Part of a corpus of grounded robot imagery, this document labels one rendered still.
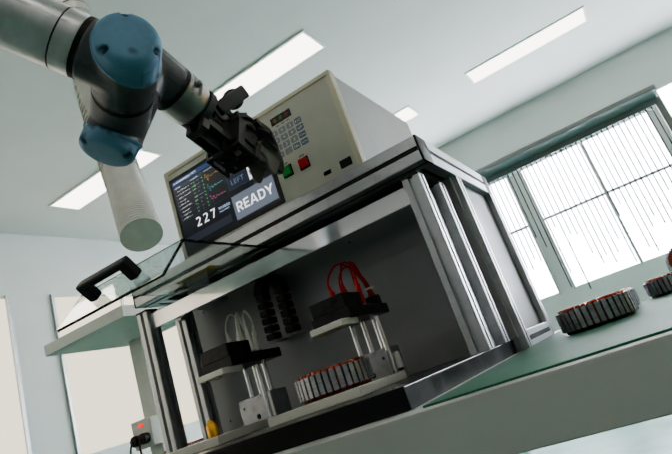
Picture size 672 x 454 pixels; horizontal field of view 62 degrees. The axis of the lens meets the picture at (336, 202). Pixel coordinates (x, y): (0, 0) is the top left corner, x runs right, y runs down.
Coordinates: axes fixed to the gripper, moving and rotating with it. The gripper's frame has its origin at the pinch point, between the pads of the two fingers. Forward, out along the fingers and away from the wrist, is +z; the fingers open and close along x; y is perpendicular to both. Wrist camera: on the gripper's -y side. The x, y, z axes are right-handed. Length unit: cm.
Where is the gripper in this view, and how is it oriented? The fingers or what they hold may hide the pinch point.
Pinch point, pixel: (277, 165)
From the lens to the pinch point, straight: 102.6
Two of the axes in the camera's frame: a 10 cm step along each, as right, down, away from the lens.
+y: 0.8, 7.6, -6.4
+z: 5.8, 4.9, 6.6
